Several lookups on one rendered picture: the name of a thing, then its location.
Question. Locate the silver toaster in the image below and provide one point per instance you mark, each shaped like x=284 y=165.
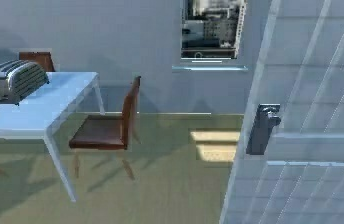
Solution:
x=13 y=81

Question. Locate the window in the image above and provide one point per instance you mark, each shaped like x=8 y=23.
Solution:
x=211 y=30

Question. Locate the white glass-paned door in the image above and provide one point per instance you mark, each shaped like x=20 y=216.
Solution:
x=306 y=116

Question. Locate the white table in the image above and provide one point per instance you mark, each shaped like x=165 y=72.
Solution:
x=46 y=106

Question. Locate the brown wooden chair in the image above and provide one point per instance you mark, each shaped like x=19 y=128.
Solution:
x=41 y=60
x=106 y=131

